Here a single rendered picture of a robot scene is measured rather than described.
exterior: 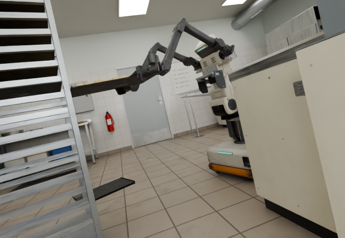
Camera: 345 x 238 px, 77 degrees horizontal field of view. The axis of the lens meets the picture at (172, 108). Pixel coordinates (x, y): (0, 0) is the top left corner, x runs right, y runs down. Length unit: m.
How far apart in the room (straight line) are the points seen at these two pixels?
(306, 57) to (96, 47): 5.45
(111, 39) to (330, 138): 5.58
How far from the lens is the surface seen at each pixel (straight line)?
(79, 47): 5.96
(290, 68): 1.09
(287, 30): 5.64
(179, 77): 5.94
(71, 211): 1.40
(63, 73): 1.35
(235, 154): 1.99
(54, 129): 1.34
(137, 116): 5.66
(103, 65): 5.79
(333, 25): 0.74
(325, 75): 0.76
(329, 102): 0.76
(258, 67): 1.26
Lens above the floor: 0.74
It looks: level
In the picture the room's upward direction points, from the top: 13 degrees counter-clockwise
